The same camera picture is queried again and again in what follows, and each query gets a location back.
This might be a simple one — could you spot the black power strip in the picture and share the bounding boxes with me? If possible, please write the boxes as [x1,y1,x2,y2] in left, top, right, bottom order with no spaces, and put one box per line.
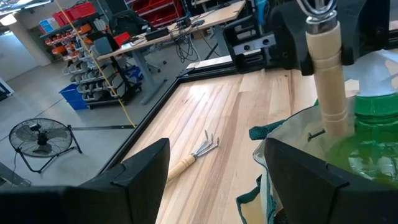
[144,27,170,42]

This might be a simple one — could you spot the shelf rack with bins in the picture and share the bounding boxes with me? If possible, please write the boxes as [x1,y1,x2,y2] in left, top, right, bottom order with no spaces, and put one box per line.
[39,21,142,110]

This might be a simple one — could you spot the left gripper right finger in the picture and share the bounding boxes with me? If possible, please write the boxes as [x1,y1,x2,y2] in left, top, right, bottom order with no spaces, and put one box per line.
[264,137,398,224]

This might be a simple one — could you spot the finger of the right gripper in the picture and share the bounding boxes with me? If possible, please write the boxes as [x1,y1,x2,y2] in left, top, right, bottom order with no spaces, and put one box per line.
[269,0,313,77]
[336,0,391,67]

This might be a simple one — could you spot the shelving with red bins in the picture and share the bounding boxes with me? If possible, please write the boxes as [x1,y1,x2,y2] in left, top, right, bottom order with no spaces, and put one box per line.
[124,0,185,29]

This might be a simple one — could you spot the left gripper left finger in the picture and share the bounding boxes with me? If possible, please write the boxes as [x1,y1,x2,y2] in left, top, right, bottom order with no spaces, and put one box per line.
[0,138,171,224]

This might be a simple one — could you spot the blue plastic bin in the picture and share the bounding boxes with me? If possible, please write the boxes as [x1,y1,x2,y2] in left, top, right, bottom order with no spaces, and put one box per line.
[58,83,90,111]

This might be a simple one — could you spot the wooden handled hand rake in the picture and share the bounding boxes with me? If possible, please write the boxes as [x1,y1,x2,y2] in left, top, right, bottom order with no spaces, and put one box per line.
[167,129,221,182]
[296,0,351,138]

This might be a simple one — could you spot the black floor fan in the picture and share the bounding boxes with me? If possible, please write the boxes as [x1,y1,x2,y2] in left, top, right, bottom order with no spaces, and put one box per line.
[8,117,83,174]

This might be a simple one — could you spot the red storage bin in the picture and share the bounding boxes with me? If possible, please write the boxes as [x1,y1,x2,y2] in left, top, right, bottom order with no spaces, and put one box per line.
[52,9,76,29]
[70,2,97,21]

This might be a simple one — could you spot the beige green gardening bag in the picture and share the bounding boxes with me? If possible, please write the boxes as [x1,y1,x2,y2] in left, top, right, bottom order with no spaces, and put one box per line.
[235,99,398,224]

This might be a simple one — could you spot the black aluminium table frame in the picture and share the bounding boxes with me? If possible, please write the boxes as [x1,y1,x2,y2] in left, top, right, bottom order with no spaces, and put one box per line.
[98,52,272,175]

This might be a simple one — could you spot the yellow hanging cable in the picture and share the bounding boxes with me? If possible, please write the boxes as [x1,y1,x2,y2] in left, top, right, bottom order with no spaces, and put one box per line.
[53,0,137,129]

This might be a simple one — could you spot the black desk cables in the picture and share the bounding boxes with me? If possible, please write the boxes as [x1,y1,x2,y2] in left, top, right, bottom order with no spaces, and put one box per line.
[172,32,201,63]

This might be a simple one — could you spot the green spray bottle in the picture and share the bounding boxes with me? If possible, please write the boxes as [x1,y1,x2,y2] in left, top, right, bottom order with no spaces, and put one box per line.
[325,49,398,189]

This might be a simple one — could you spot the black backpack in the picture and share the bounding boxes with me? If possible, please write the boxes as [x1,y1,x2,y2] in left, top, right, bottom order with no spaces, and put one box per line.
[108,9,150,35]

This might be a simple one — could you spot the wooden top desk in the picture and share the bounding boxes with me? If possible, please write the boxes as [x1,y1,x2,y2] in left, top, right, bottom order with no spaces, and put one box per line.
[97,0,247,106]

